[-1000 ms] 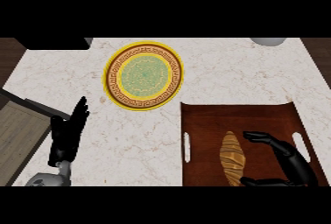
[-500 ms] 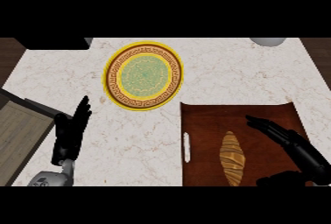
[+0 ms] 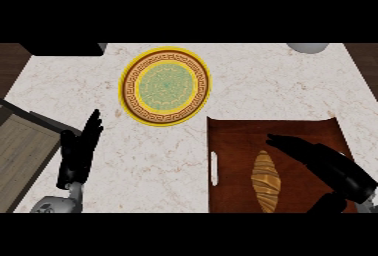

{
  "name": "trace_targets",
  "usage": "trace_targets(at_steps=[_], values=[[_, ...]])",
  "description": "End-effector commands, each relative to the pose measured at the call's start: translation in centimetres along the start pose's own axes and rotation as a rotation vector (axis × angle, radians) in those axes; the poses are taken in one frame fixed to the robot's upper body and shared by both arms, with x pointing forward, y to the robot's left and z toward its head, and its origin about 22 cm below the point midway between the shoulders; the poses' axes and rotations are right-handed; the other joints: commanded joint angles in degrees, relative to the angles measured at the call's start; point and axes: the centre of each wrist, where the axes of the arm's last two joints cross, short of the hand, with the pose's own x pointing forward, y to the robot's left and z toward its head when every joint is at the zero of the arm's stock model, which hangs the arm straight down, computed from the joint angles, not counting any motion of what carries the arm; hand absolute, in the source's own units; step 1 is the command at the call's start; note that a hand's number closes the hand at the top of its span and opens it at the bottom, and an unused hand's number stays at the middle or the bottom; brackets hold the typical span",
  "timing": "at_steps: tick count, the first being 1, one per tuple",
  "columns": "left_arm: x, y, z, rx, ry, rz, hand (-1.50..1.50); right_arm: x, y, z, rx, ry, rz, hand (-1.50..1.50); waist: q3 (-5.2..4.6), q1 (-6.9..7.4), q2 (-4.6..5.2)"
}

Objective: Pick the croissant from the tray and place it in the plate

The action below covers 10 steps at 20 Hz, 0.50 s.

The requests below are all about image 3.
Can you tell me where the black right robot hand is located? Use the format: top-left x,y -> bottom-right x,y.
265,133 -> 378,214

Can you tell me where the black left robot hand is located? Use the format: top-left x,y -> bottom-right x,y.
55,108 -> 105,191

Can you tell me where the golden brown croissant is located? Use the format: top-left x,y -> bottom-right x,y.
250,149 -> 282,214

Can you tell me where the brown wooden tray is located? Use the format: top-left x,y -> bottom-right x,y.
206,116 -> 359,214

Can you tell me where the yellow patterned plate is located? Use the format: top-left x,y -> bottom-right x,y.
117,46 -> 215,128

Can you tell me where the black appliance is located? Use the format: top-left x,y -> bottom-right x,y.
20,43 -> 107,57

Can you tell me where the grey rounded object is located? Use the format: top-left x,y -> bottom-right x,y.
287,43 -> 331,55

